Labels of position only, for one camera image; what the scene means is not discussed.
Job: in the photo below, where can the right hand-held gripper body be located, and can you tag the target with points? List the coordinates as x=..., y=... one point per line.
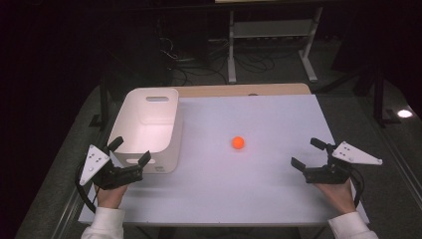
x=335, y=171

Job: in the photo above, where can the white metal desk frame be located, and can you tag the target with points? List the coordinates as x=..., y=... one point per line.
x=232, y=49

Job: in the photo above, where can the person's left hand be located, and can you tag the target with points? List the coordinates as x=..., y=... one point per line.
x=110, y=195

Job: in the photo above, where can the orange ball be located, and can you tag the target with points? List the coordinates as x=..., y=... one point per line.
x=238, y=142

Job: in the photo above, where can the person's right hand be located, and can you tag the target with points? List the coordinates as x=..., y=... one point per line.
x=336, y=195

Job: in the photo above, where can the black metal stand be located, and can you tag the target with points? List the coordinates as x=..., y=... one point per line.
x=378, y=96
x=103, y=103

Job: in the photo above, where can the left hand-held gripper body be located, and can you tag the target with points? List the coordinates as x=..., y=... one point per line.
x=111, y=175

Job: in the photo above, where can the white plastic bin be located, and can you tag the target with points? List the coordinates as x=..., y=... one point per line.
x=149, y=126

